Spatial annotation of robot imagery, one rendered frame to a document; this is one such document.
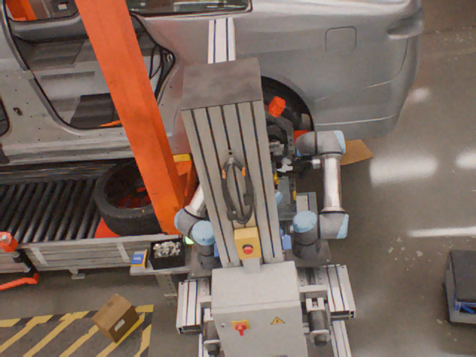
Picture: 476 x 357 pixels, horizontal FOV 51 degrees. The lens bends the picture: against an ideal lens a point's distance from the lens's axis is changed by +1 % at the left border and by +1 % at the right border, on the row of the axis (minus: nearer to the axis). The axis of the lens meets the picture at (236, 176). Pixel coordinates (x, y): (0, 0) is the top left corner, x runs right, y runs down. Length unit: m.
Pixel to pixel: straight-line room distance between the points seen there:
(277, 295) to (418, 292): 1.66
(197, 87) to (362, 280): 2.22
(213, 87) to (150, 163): 1.25
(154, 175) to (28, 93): 1.03
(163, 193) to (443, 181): 2.24
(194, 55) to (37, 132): 1.25
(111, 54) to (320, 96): 1.30
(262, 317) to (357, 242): 1.80
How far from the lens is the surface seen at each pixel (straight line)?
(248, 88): 1.55
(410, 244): 3.71
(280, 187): 3.75
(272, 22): 2.82
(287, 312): 1.97
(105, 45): 2.39
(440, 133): 4.60
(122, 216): 3.46
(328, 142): 2.49
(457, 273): 3.19
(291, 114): 3.12
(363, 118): 3.21
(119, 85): 2.48
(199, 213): 2.53
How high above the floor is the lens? 2.88
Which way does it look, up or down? 43 degrees down
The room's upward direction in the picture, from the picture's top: 11 degrees counter-clockwise
